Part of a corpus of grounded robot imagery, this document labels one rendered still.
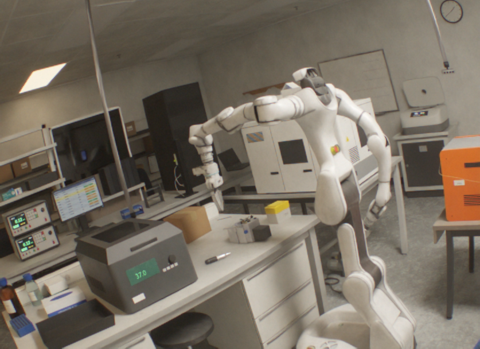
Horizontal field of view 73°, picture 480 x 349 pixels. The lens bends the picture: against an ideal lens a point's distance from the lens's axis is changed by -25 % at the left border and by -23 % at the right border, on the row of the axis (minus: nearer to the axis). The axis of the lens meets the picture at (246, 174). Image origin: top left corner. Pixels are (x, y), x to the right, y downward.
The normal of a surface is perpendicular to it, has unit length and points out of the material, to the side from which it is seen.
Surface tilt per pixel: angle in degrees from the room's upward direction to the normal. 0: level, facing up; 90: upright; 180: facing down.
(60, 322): 75
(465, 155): 90
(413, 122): 90
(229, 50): 90
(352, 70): 90
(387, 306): 52
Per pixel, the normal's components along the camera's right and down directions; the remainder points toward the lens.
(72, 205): 0.67, -0.12
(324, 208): -0.67, 0.28
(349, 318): -0.67, 0.00
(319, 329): 0.61, -0.40
